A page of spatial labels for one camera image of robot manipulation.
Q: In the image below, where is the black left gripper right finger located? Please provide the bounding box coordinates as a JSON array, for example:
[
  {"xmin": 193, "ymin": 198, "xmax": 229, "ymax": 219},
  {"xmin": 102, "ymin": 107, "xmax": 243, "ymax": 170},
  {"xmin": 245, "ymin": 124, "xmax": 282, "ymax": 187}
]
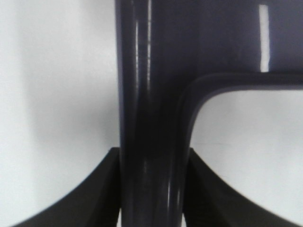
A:
[{"xmin": 183, "ymin": 148, "xmax": 296, "ymax": 227}]

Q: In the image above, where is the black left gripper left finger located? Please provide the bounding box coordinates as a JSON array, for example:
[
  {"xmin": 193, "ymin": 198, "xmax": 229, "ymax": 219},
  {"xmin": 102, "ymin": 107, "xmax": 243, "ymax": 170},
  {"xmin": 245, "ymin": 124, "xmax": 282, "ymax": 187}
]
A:
[{"xmin": 17, "ymin": 148, "xmax": 121, "ymax": 227}]

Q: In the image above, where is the purple plastic dustpan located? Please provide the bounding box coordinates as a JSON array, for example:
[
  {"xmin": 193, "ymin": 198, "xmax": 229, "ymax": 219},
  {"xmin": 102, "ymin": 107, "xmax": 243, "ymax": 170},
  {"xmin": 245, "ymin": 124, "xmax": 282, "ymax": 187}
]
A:
[{"xmin": 116, "ymin": 0, "xmax": 303, "ymax": 227}]

